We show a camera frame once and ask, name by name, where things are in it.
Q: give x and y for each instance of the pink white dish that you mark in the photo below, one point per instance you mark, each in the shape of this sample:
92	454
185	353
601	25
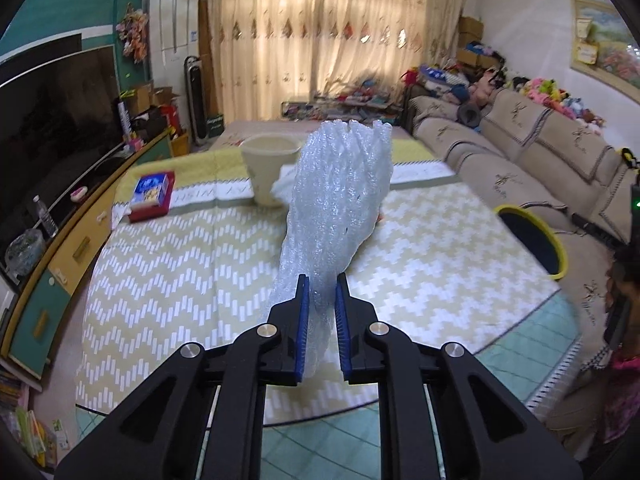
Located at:
78	194

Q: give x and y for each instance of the white standing air conditioner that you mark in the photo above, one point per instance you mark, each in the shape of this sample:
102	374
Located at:
170	35

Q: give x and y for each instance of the stack of cardboard boxes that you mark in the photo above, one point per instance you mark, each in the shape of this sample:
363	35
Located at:
472	40

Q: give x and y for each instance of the green printed box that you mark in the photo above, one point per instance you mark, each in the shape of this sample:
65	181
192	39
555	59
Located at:
215	125

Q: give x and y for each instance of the person's pink floral clothing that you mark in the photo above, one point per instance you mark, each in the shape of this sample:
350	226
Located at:
622	395

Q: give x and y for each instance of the small black television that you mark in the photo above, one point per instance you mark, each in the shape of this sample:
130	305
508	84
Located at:
45	50

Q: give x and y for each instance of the white plastic drawer unit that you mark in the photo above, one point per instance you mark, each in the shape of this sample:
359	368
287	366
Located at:
6	305

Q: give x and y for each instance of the teal yellow television cabinet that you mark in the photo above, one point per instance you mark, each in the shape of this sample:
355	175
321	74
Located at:
85	245

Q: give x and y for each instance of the hanging flower decoration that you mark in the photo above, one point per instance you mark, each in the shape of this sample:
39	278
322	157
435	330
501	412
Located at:
132	32

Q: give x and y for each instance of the black tower fan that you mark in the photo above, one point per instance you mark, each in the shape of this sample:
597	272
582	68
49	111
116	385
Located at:
196	100

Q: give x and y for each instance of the beige paper cup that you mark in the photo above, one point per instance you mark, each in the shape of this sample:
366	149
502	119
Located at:
265	170

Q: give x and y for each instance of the floral rug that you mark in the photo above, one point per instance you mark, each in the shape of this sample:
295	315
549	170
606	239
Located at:
235	130

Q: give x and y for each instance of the yellow bucket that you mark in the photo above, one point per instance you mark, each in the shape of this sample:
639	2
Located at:
179	145

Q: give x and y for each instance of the white printed tube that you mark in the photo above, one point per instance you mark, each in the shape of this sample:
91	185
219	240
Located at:
124	117

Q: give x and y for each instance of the glass bowl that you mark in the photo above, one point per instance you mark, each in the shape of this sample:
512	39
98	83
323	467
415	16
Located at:
22	252

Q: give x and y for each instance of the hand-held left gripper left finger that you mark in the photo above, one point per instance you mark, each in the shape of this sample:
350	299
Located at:
300	330

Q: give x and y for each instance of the cream embroidered curtain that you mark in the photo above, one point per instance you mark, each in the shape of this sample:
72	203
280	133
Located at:
390	25
265	40

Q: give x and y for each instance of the large curved television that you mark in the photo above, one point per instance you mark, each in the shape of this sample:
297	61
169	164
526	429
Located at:
50	125

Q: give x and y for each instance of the clear water bottle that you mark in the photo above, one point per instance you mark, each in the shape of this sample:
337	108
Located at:
46	220

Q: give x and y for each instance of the brown cardboard box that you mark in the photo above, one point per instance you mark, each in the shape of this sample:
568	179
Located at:
164	96
140	97

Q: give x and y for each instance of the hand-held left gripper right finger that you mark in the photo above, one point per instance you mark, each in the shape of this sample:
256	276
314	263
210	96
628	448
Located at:
342	330

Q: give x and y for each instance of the beige sofa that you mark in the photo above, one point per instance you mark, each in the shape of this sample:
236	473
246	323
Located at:
500	160

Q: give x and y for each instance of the framed landscape wall picture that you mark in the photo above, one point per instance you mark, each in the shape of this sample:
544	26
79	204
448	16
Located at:
610	45

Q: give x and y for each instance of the red fire extinguisher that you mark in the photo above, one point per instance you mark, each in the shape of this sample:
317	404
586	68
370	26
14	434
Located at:
174	120

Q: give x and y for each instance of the yellow rimmed black bin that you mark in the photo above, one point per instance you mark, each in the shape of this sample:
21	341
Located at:
530	240

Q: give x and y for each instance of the clear bubble wrap sheet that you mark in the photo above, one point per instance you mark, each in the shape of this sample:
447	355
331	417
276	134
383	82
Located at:
335	200

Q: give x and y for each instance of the glass coffee table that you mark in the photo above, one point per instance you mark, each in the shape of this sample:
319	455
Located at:
345	105

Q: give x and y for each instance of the pile of plush toys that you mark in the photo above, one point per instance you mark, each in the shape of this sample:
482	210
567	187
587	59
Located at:
545	90

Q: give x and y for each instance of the row of books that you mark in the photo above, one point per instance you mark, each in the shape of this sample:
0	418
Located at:
30	425

